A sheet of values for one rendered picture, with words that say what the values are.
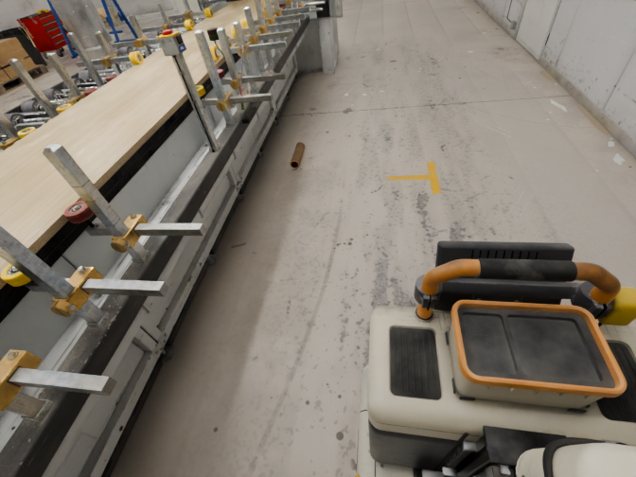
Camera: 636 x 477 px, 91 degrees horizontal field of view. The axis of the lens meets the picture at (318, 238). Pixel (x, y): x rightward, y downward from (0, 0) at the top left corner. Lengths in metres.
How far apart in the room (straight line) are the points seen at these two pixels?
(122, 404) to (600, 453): 1.60
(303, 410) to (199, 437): 0.46
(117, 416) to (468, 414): 1.36
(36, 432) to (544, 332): 1.13
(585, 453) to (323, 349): 1.41
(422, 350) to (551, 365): 0.22
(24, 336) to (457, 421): 1.18
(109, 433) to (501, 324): 1.47
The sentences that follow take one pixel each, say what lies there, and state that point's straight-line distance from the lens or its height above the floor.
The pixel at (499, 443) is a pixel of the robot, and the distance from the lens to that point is 0.71.
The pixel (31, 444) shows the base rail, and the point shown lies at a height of 0.70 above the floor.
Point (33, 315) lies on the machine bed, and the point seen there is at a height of 0.74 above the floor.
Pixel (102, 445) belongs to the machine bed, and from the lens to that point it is 1.67.
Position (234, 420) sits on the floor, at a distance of 1.61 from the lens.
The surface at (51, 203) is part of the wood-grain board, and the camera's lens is 1.43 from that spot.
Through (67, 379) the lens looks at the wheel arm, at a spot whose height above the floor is 0.85.
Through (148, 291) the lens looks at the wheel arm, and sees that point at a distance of 0.95.
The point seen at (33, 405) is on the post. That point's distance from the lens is 1.09.
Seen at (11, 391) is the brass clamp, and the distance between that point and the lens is 1.03.
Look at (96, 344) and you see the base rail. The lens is 1.14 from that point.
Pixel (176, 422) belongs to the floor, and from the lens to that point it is 1.72.
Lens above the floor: 1.46
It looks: 45 degrees down
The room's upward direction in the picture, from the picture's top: 11 degrees counter-clockwise
